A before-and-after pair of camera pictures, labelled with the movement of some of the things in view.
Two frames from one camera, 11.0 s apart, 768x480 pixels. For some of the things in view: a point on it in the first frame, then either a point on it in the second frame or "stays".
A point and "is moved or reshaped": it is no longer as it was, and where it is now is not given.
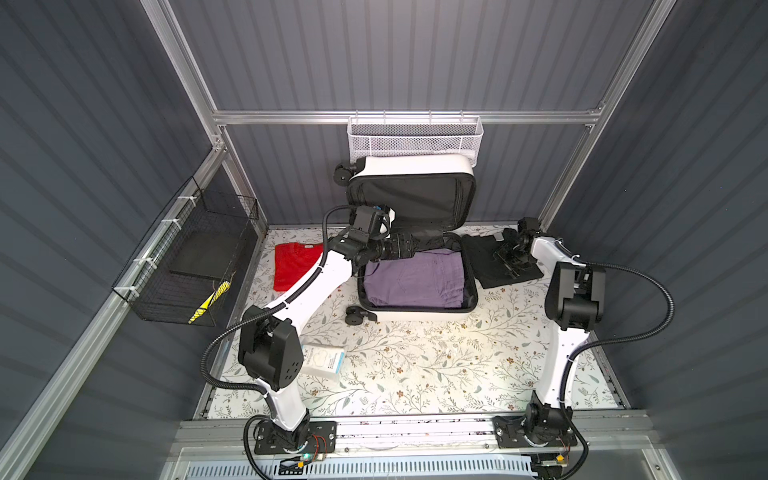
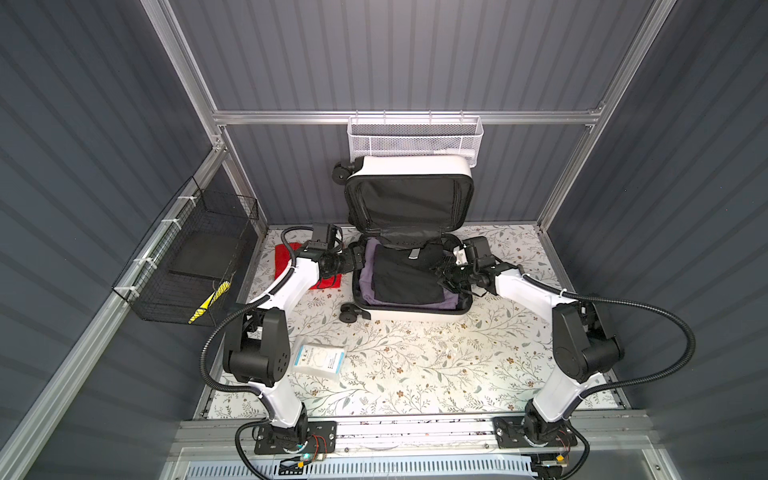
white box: x=321 y=362 stays
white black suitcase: x=433 y=196 stays
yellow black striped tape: x=212 y=297 stays
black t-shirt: x=488 y=271 is moved or reshaped
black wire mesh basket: x=193 y=251 stays
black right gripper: x=503 y=254 to x=446 y=278
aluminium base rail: x=228 y=437 stays
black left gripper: x=396 y=252 to x=348 y=264
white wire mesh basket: x=414 y=135 stays
